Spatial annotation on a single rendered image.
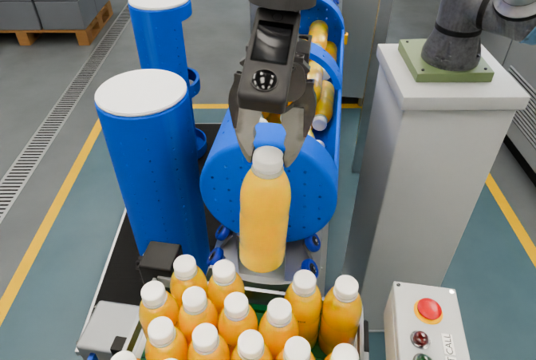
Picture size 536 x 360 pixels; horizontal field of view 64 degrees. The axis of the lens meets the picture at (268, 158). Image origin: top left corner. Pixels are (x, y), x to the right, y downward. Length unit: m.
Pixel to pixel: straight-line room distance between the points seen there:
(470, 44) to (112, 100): 1.00
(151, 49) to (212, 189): 1.32
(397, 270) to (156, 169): 0.92
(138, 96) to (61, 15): 3.13
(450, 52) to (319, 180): 0.56
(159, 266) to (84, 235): 1.55
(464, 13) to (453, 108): 0.23
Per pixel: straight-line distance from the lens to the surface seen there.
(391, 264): 1.62
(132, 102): 1.34
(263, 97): 0.39
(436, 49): 1.24
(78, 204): 2.62
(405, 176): 1.32
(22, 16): 4.60
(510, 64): 3.14
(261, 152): 0.54
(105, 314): 1.05
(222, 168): 0.85
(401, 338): 0.72
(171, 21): 2.06
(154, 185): 1.44
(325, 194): 0.85
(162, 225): 1.57
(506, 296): 2.30
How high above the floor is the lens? 1.71
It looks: 39 degrees down
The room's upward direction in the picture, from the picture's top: straight up
